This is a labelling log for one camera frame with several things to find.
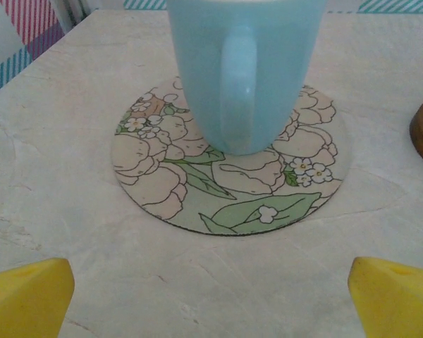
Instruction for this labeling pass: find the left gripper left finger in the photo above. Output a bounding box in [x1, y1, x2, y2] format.
[0, 257, 75, 338]

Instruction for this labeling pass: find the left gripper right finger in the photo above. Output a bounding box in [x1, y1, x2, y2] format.
[348, 256, 423, 338]

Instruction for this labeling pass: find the green floral coaster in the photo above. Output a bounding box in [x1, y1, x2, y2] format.
[111, 75, 350, 236]

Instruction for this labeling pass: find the light blue cup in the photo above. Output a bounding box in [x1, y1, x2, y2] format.
[165, 0, 327, 156]

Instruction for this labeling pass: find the aluminium corner post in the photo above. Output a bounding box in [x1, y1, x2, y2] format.
[54, 0, 91, 27]

